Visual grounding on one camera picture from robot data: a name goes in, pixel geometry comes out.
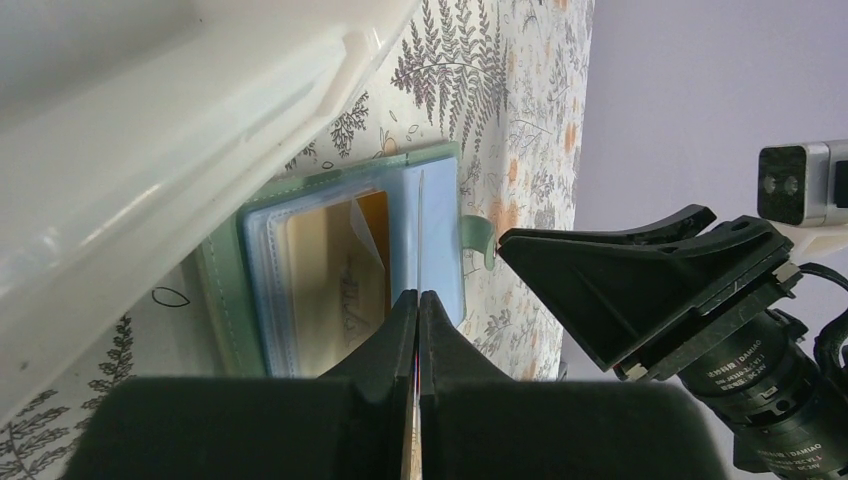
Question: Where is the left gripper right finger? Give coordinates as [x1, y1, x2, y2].
[419, 291, 724, 479]

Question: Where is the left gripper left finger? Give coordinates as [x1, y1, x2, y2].
[65, 290, 419, 479]

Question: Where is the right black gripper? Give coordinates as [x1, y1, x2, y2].
[498, 204, 800, 381]

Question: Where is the green card holder wallet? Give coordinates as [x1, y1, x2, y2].
[197, 142, 495, 377]

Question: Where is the white plastic card box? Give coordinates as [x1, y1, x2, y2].
[1, 1, 418, 419]

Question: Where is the floral patterned table mat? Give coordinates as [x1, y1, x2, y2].
[1, 1, 594, 479]

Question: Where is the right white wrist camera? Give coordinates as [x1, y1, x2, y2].
[757, 139, 847, 263]

